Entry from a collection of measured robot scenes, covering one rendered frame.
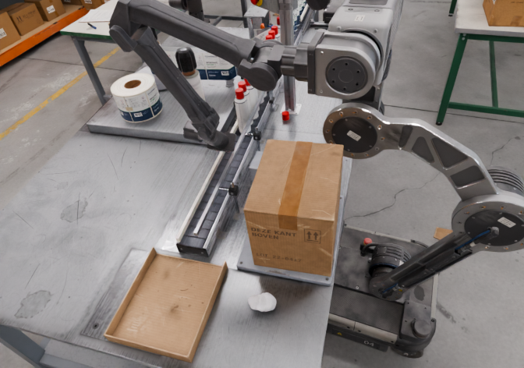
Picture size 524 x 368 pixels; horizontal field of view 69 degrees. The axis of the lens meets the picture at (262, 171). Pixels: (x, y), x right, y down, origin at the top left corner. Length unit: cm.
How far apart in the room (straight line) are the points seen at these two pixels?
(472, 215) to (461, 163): 19
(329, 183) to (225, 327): 50
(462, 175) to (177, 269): 93
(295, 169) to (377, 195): 152
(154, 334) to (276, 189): 54
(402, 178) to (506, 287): 88
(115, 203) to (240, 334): 73
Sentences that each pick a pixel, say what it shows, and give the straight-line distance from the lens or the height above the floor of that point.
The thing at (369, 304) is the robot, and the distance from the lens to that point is 186.
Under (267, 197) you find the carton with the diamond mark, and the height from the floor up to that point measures 112.
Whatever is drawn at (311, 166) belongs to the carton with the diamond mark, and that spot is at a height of 112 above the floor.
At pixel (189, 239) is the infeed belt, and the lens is 130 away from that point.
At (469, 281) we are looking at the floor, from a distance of 233.
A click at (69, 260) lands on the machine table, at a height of 83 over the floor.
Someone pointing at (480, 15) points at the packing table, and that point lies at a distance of 301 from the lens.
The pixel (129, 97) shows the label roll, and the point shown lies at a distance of 180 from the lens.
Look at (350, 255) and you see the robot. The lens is 196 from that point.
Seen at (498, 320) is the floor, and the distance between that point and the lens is 227.
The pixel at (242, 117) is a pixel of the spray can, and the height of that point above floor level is 97.
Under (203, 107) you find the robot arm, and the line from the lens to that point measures 121.
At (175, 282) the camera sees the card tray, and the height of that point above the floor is 83.
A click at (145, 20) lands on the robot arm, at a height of 154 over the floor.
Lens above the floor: 188
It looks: 44 degrees down
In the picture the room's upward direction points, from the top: 7 degrees counter-clockwise
